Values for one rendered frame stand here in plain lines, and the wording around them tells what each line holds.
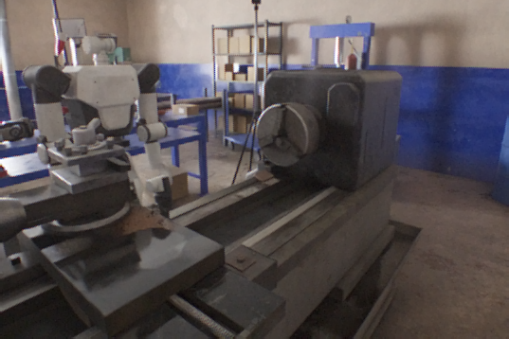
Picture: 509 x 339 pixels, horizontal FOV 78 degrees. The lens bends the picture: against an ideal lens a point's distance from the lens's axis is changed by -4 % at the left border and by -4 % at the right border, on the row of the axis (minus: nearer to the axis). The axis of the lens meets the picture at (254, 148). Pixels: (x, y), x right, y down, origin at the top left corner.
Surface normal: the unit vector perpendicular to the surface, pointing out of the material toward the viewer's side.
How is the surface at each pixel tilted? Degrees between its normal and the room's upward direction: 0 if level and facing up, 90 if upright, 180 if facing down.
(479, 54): 90
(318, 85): 90
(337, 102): 90
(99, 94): 90
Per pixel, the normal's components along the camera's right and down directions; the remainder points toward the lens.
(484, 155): -0.63, 0.20
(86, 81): 0.14, 0.17
